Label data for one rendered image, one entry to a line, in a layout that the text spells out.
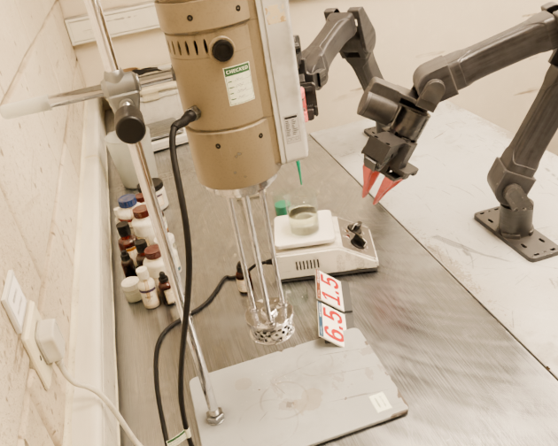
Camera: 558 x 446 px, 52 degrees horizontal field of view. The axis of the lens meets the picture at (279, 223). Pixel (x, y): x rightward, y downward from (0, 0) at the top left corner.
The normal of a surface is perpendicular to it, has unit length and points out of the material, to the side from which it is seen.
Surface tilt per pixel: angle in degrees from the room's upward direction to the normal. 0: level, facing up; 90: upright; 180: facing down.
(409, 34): 90
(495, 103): 90
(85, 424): 0
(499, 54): 87
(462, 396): 0
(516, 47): 88
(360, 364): 0
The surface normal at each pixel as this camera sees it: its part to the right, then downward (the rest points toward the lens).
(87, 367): -0.15, -0.85
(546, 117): -0.12, 0.49
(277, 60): 0.27, 0.44
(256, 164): 0.47, 0.38
